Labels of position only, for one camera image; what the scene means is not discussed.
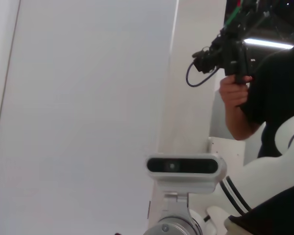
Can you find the person's bare forearm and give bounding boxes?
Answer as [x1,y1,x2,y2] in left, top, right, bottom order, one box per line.
[222,102,263,141]

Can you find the green cable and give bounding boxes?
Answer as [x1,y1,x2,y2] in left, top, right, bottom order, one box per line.
[223,0,244,27]

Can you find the person's black shirt torso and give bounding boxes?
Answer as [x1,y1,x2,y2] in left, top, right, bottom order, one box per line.
[239,41,294,159]

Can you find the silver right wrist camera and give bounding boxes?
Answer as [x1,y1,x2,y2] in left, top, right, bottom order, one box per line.
[145,153,228,194]

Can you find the bright ceiling light strip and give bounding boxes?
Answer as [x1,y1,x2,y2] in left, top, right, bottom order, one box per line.
[242,37,294,50]

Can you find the black robot body panel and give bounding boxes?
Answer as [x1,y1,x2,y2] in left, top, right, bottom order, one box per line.
[225,182,294,235]

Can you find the blue looped cable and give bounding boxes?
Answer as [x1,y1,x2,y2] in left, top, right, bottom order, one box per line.
[185,61,218,88]

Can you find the white board with screws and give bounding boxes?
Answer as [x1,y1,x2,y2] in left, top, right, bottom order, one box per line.
[209,136,247,169]

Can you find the black handheld control device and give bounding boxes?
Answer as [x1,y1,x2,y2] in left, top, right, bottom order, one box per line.
[192,24,257,85]

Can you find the person's bare hand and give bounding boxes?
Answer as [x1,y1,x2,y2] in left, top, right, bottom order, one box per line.
[219,74,253,108]

